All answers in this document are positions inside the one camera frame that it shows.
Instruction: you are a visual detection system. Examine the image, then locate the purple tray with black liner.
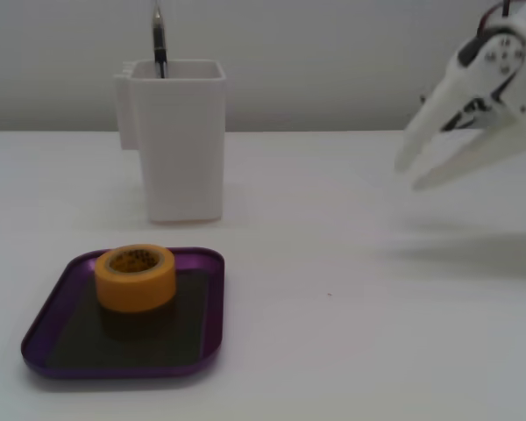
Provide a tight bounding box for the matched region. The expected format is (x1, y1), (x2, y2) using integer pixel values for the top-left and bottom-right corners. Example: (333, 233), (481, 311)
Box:
(20, 246), (225, 380)

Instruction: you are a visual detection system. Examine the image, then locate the black ballpoint pen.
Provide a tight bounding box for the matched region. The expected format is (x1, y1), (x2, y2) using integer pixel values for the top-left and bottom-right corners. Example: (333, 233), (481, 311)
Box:
(152, 0), (169, 80)

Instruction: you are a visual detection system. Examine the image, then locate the yellow masking tape roll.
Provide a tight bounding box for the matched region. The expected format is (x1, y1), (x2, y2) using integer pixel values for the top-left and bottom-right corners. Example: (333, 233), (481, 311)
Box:
(94, 243), (177, 313)

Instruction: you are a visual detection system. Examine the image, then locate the white plastic pen holder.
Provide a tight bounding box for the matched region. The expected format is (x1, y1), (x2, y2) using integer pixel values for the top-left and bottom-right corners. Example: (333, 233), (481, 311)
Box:
(112, 60), (227, 225)

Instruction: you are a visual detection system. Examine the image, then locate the red white black servo cable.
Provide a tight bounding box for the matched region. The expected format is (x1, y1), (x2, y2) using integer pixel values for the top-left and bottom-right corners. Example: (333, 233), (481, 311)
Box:
(476, 0), (516, 39)

